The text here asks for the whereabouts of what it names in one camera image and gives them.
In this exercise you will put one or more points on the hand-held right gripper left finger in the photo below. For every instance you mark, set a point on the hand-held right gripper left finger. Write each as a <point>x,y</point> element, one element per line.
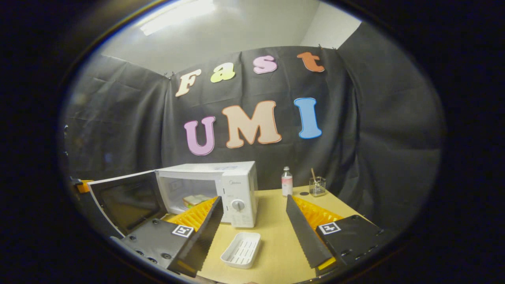
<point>209,232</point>

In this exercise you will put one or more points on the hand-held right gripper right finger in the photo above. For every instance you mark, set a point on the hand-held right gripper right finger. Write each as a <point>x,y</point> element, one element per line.
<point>303,236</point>

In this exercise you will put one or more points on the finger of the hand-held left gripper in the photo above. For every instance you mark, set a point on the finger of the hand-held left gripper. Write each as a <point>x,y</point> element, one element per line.
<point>83,186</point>

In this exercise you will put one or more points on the sandwich with green lettuce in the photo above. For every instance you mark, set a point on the sandwich with green lettuce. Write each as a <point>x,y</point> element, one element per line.
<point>195,200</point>

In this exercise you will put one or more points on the white microwave oven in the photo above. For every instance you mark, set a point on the white microwave oven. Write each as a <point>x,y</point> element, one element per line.
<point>240,189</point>

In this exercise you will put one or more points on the white plastic tray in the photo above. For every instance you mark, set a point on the white plastic tray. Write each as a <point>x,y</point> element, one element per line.
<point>240,250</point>

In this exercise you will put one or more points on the clear glass cup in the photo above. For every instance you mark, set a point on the clear glass cup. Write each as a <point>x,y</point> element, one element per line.
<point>317,188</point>

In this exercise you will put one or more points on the small bottle with pink label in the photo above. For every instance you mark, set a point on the small bottle with pink label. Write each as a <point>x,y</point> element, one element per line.
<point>287,185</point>

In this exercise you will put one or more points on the wooden stick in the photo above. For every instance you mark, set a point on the wooden stick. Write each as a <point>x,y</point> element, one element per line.
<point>313,174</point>

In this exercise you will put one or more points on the black backdrop cloth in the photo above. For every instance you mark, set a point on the black backdrop cloth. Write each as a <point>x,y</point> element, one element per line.
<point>118,118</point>

